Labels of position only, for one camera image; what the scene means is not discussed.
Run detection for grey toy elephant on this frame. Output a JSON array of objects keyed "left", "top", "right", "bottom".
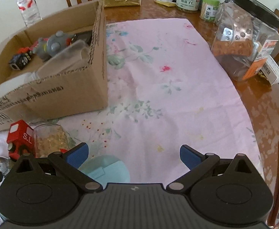
[{"left": 32, "top": 31, "right": 73, "bottom": 61}]

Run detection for blue black toy cube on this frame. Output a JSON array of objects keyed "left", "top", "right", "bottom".
[{"left": 9, "top": 47, "right": 33, "bottom": 70}]

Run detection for white plastic container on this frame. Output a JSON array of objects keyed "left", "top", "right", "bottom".
[{"left": 0, "top": 72, "right": 39, "bottom": 98}]

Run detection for clear plastic cup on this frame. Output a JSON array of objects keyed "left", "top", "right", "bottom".
[{"left": 31, "top": 40, "right": 90, "bottom": 80}]

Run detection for large clear plastic jar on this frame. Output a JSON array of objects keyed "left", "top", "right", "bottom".
[{"left": 211, "top": 0, "right": 279, "bottom": 81}]

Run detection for small white box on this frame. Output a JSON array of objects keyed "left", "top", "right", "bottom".
[{"left": 261, "top": 56, "right": 279, "bottom": 85}]

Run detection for red toy train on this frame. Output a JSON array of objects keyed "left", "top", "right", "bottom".
[{"left": 6, "top": 120, "right": 35, "bottom": 161}]

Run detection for green lid jar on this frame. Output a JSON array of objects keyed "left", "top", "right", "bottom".
[{"left": 200, "top": 0, "right": 220, "bottom": 22}]

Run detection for light blue round case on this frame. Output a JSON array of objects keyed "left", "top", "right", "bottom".
[{"left": 78, "top": 155, "right": 130, "bottom": 188}]

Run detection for pink floral tablecloth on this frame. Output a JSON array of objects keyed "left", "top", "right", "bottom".
[{"left": 0, "top": 18, "right": 264, "bottom": 187}]

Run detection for clear water bottle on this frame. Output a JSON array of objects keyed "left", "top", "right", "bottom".
[{"left": 16, "top": 0, "right": 42, "bottom": 27}]

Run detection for cardboard box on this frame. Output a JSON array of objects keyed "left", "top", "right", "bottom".
[{"left": 0, "top": 1, "right": 108, "bottom": 131}]

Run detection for glass jar silver lid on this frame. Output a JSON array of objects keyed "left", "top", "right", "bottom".
[{"left": 33, "top": 123, "right": 76, "bottom": 158}]

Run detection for yellow sticky notes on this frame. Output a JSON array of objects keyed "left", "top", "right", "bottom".
[{"left": 154, "top": 0, "right": 176, "bottom": 7}]

